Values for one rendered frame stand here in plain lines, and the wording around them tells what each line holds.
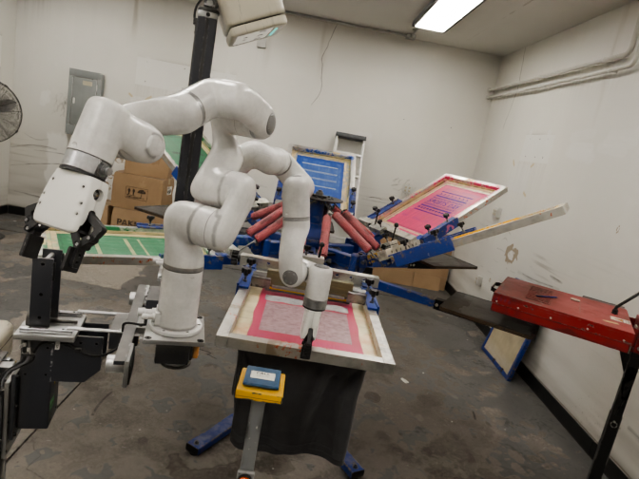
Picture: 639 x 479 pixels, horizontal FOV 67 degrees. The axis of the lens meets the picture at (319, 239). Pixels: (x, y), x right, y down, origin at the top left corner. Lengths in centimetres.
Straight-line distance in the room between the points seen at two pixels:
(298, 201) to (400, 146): 486
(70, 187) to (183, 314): 45
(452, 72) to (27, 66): 516
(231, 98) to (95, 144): 33
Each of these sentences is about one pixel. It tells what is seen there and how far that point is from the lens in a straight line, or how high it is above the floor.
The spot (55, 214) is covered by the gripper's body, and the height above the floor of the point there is 145.
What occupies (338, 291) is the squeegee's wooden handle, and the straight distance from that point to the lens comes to 212.
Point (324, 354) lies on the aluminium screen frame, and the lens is 158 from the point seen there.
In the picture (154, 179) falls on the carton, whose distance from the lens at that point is 599.
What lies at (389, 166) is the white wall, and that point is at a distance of 624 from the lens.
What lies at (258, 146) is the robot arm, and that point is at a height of 159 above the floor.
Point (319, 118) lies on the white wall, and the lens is 616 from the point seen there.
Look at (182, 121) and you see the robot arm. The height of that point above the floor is 163.
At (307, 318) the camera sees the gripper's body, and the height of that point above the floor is 111.
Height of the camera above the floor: 165
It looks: 12 degrees down
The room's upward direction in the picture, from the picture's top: 11 degrees clockwise
